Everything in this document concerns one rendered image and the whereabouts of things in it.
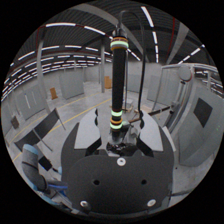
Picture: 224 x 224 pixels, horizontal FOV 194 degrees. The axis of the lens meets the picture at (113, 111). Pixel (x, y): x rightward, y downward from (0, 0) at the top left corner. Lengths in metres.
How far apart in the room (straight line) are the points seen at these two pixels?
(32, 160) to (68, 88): 6.19
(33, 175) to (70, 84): 6.35
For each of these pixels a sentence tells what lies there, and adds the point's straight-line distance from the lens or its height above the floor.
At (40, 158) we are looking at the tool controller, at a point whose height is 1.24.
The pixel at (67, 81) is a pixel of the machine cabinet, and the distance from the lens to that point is 6.36.
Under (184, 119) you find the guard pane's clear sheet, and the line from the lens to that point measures 0.90.
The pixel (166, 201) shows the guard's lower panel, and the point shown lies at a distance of 1.10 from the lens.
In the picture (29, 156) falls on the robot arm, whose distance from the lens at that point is 0.46.
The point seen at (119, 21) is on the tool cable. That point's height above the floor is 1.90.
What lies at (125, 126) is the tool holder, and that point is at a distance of 0.26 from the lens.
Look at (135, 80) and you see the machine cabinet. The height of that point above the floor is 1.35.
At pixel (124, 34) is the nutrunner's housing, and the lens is 0.21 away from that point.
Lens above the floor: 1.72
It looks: 32 degrees down
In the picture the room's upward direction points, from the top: 1 degrees clockwise
